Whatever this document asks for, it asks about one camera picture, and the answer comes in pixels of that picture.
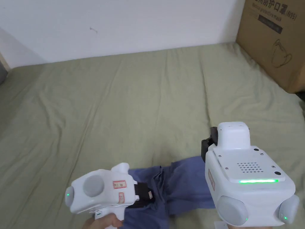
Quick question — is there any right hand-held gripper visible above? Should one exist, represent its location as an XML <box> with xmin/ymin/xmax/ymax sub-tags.
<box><xmin>201</xmin><ymin>122</ymin><xmax>300</xmax><ymax>229</ymax></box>

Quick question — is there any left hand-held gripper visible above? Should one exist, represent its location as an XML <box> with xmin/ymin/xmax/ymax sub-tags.
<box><xmin>65</xmin><ymin>163</ymin><xmax>156</xmax><ymax>223</ymax></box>

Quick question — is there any blue shirt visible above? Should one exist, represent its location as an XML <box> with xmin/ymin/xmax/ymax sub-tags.
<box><xmin>121</xmin><ymin>156</ymin><xmax>216</xmax><ymax>229</ymax></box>

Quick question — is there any person's left hand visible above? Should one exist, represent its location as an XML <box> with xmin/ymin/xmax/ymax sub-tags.
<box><xmin>81</xmin><ymin>213</ymin><xmax>124</xmax><ymax>229</ymax></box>

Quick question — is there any bed with pale green sheet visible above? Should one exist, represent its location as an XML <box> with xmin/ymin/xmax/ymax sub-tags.
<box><xmin>0</xmin><ymin>41</ymin><xmax>305</xmax><ymax>229</ymax></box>

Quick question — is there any brown cardboard carton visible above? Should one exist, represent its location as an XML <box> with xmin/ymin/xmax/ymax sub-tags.
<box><xmin>236</xmin><ymin>0</ymin><xmax>305</xmax><ymax>94</ymax></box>

